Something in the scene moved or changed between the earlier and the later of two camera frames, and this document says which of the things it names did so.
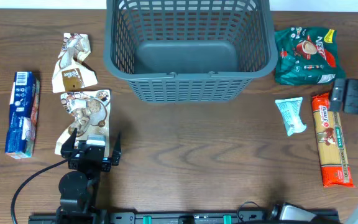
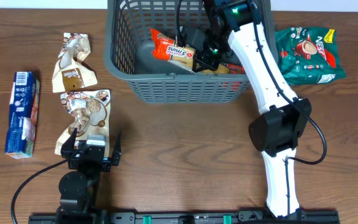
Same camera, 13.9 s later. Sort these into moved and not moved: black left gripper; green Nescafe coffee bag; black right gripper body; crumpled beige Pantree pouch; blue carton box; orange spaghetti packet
Moved: black right gripper body; orange spaghetti packet
Not moved: green Nescafe coffee bag; black left gripper; crumpled beige Pantree pouch; blue carton box
